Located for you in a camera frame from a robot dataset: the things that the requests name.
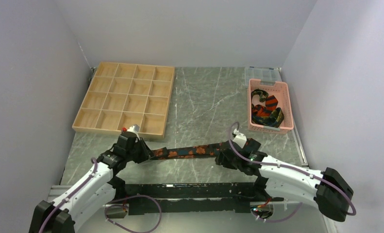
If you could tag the red striped tie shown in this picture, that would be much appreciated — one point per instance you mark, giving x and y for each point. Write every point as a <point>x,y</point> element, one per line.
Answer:
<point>264,114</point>

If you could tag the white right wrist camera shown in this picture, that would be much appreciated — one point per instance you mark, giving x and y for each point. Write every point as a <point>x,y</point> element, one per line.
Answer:
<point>239,138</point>

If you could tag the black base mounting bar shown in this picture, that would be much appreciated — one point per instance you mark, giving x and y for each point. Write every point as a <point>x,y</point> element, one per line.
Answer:
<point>142,204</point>

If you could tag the wooden compartment tray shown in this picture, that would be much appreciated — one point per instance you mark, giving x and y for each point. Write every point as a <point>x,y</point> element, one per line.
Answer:
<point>121,95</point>

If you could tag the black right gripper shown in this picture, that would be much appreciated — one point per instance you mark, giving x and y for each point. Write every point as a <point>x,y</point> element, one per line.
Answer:
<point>221,160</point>

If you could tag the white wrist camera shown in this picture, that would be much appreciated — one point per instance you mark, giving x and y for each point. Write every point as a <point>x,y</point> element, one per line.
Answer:
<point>239,138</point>
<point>133,129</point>

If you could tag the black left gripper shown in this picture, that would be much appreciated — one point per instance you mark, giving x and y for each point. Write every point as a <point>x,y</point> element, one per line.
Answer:
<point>145,151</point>

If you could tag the pink perforated plastic basket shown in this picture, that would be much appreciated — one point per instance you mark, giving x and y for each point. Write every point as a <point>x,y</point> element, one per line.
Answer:
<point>281,92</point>

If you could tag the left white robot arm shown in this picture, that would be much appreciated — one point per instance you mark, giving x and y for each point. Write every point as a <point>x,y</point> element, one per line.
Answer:
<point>66,216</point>

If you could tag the clear plastic organizer box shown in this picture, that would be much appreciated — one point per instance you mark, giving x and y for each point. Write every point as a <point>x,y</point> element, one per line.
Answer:
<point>262,73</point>

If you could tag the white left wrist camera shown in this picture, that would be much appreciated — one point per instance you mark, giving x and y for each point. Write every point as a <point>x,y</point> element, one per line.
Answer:
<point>133,129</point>

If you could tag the black tie orange flowers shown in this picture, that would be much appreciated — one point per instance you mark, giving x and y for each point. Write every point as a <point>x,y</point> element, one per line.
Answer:
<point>201,151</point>

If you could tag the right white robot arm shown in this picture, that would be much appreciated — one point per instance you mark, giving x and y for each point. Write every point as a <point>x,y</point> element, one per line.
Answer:
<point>325,190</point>

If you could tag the aluminium frame rail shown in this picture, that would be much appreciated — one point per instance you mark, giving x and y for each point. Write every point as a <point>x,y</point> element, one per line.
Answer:
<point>242,192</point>

